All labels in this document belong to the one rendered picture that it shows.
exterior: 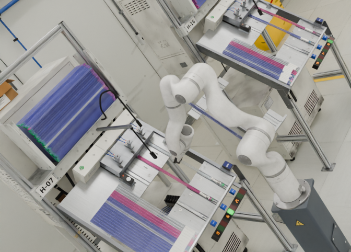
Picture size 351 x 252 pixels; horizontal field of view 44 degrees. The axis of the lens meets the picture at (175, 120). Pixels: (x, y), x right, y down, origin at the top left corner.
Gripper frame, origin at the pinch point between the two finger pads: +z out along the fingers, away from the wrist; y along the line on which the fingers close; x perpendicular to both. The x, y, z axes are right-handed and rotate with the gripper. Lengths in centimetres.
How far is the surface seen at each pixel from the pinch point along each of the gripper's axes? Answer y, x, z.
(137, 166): 16.6, -17.2, 1.9
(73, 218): 60, -27, 1
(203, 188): 7.5, 20.8, -0.2
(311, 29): -148, 24, 0
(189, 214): 24.6, 21.9, -0.2
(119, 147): 14.5, -30.6, -3.3
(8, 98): 28, -98, -10
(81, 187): 44, -35, 3
